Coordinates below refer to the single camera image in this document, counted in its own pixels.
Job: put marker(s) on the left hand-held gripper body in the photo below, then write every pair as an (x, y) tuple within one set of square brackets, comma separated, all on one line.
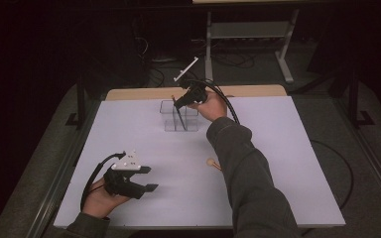
[(120, 181)]

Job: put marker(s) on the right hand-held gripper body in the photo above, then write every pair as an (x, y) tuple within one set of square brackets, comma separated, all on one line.
[(196, 92)]

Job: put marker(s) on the clear acrylic organizer box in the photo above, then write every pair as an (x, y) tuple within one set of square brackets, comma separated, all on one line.
[(191, 122)]

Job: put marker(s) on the person's right hand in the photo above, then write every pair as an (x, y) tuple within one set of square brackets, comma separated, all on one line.
[(215, 107)]

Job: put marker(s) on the person's left hand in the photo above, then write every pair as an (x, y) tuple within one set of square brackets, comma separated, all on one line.
[(99, 201)]

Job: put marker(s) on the white table mat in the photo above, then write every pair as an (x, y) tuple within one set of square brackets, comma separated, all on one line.
[(178, 155)]

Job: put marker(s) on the black metal stand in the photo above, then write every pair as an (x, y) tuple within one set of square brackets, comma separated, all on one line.
[(81, 105), (354, 105)]

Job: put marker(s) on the grey metal desk frame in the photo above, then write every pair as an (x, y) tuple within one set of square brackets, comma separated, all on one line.
[(248, 29)]

